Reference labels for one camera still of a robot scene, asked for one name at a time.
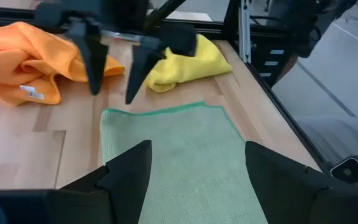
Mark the orange microfiber towel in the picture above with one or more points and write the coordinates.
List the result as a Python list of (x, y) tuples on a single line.
[(17, 56)]

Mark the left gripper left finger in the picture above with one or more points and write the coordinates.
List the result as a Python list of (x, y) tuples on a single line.
[(123, 186)]

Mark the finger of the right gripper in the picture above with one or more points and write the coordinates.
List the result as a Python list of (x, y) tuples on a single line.
[(92, 62), (140, 68)]

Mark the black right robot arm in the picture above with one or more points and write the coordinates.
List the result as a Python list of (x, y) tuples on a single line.
[(166, 12)]

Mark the table-level camera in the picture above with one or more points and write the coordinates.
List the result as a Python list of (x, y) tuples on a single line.
[(353, 174)]

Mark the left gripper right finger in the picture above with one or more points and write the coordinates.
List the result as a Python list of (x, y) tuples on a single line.
[(284, 196)]

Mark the black drawer unit white labels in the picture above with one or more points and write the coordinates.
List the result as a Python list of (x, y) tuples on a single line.
[(259, 56)]

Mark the yellow microfiber towel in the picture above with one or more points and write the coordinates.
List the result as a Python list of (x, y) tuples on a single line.
[(191, 67)]

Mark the green microfiber towel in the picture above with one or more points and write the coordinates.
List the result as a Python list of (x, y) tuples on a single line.
[(191, 155)]

